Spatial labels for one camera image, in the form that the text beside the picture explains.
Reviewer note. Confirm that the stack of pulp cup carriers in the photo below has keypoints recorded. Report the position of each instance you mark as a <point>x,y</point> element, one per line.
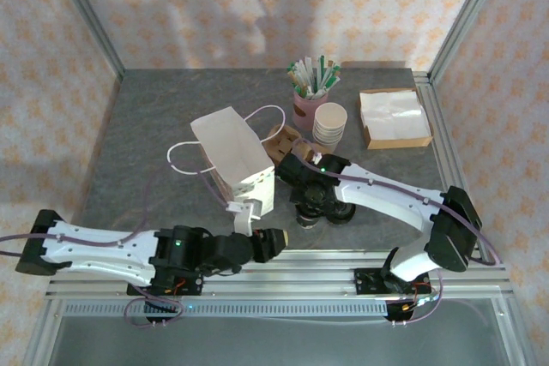
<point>271,152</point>

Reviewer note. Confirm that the brown pulp cup carrier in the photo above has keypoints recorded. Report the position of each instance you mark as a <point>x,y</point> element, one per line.
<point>281,139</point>

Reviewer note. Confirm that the white patterned paper bag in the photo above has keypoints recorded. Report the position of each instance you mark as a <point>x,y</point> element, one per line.
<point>231,147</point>

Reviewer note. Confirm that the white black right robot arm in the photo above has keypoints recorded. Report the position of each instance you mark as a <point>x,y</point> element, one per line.
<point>386,199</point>

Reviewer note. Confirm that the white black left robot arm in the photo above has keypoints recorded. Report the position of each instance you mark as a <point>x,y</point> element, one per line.
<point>98,254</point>

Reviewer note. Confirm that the pink tin canister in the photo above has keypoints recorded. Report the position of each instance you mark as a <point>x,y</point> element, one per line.
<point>304,121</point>

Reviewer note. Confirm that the stack of white paper cups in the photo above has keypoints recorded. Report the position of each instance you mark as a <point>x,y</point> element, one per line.
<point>330,119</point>

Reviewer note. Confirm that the brown cardboard napkin box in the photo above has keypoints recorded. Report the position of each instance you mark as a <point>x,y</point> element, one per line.
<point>399,142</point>

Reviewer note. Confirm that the grey metal lower shelf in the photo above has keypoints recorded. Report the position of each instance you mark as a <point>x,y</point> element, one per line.
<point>274,344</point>

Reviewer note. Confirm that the green white sugar stick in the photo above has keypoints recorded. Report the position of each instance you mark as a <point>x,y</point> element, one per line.
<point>329,86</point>
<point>332,79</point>
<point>297,76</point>
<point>321,72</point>

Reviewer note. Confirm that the brown white sugar stick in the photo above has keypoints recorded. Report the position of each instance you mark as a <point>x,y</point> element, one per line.
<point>328,74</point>
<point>297,84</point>

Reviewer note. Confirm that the white paper napkins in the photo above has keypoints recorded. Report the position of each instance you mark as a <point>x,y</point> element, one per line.
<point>394,113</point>

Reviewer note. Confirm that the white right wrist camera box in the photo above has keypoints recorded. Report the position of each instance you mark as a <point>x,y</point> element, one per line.
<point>317,158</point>

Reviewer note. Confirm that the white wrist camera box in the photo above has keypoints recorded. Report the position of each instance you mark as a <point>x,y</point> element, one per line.
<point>245,218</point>
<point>317,158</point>

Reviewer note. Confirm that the aluminium front rail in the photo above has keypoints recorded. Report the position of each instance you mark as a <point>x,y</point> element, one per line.
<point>300,271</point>

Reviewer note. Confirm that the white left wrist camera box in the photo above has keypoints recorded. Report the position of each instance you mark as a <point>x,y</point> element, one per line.
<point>245,218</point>

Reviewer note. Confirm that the aluminium side rail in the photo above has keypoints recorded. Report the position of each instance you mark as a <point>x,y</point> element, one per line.
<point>446,156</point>

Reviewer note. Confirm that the right aluminium frame post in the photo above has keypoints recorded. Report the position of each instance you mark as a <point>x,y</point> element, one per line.
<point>471,10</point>

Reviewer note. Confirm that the aluminium frame post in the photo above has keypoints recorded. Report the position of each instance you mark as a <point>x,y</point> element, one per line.
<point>471,10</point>
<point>86,10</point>

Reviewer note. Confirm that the left aluminium frame post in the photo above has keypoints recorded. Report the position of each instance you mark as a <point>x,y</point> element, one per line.
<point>86,10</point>

